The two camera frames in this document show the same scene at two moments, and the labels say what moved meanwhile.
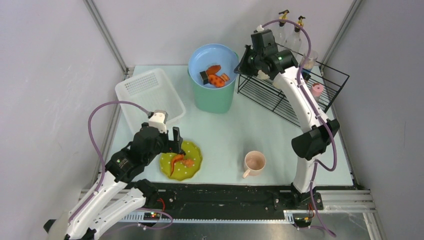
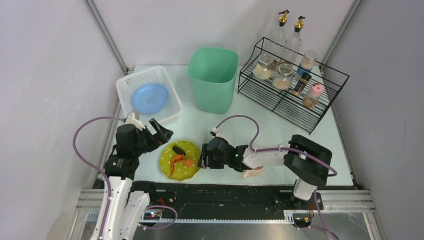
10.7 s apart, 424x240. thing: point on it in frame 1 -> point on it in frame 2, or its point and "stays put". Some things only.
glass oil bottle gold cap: x=293 y=43 stays put
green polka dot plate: x=180 y=172 stays put
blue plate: x=213 y=54 -> x=148 y=98
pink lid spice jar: x=316 y=91 stays put
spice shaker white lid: x=310 y=61 stays put
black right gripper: x=245 y=61 -> x=205 y=156
